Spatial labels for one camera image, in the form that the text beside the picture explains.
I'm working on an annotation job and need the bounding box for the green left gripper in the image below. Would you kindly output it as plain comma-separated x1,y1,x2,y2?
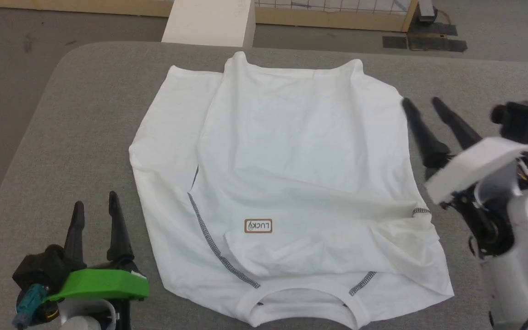
46,191,150,330

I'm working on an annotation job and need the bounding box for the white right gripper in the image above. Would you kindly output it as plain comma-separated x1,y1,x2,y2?
401,97,528,216

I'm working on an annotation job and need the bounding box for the white shirt with brown label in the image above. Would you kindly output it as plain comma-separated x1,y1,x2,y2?
129,51,455,330

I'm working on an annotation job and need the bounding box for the large black floor plate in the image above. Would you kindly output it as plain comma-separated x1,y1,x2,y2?
406,22,468,53

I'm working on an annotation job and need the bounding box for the small black floor plate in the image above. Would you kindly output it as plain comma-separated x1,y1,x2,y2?
382,36,408,50

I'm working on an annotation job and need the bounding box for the grey felt table cover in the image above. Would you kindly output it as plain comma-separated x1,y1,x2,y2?
0,41,528,330

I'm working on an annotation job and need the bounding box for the grey metal stand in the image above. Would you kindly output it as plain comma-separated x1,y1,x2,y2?
418,0,440,23

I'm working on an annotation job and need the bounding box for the lemon print grid screen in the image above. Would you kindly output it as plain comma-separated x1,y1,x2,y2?
0,0,419,33

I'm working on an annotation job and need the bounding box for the white box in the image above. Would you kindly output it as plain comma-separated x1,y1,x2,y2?
161,0,256,49

